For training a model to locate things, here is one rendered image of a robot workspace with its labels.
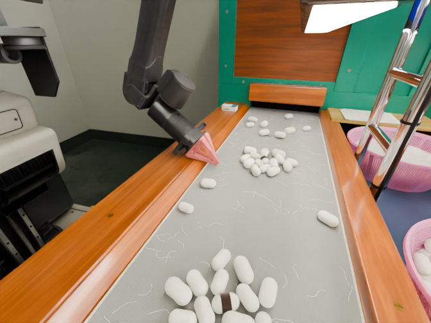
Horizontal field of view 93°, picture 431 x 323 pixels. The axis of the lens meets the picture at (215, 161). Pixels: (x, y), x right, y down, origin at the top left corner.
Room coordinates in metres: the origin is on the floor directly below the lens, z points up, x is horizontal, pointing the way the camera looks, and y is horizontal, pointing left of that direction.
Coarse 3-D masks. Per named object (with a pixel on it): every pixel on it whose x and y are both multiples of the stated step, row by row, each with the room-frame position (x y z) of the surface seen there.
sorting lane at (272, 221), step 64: (256, 128) 0.71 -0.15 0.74; (320, 128) 0.71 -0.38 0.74; (192, 192) 0.34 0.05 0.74; (256, 192) 0.34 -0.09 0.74; (320, 192) 0.34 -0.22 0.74; (192, 256) 0.19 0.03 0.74; (256, 256) 0.19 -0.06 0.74; (320, 256) 0.19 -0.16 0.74; (128, 320) 0.11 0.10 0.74; (320, 320) 0.11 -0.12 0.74
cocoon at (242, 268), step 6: (240, 258) 0.17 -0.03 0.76; (246, 258) 0.18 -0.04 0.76; (234, 264) 0.17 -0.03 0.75; (240, 264) 0.17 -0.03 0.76; (246, 264) 0.17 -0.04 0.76; (240, 270) 0.16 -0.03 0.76; (246, 270) 0.16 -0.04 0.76; (252, 270) 0.16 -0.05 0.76; (240, 276) 0.15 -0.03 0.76; (246, 276) 0.15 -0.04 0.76; (252, 276) 0.15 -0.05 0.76; (246, 282) 0.15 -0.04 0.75
